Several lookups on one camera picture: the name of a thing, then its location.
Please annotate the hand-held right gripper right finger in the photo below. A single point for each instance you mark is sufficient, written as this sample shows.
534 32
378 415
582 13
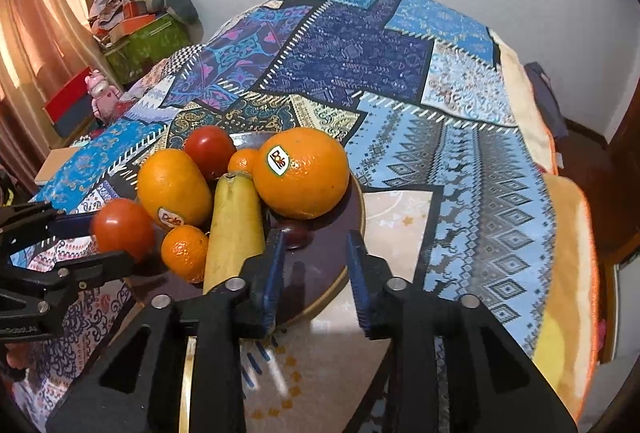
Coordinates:
357 283

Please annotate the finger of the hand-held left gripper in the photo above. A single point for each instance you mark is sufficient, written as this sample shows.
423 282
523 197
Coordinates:
95 269
75 224

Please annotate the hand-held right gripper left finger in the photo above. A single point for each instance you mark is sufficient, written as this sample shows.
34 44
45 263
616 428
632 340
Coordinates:
272 273

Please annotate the dark purple plate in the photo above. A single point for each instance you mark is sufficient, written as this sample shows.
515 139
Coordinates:
327 263

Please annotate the small dark red fruit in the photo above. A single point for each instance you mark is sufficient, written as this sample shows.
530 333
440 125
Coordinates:
295 234

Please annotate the red tomato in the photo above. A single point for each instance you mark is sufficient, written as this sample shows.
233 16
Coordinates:
210 150
122 229

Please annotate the yellow sugarcane piece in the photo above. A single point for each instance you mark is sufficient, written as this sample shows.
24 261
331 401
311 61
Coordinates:
235 233

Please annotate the small tangerine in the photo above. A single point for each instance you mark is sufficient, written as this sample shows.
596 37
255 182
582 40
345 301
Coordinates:
184 253
243 161

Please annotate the round orange with label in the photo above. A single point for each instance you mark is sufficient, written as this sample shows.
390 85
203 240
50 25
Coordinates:
305 178

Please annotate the oval orange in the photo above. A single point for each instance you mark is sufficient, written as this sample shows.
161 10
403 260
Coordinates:
172 185

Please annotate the light wooden box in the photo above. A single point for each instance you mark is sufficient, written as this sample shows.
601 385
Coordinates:
57 165

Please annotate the red box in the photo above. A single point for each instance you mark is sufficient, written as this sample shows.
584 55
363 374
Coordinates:
70 95

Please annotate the pink toy figure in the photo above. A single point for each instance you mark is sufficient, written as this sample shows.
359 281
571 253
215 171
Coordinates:
102 95

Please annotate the green storage box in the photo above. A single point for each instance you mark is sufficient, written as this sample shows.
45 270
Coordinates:
145 45

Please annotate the beige orange blanket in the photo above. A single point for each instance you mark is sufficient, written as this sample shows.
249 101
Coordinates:
565 263

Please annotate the orange brown curtain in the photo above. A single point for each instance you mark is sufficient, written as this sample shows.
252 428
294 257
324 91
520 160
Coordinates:
45 13

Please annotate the pile of clutter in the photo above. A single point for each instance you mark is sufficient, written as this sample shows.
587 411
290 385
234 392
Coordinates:
117 10

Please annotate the patchwork printed blanket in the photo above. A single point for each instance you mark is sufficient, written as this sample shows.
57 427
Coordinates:
380 63

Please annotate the dark cloth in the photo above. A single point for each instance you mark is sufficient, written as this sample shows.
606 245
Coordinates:
545 98

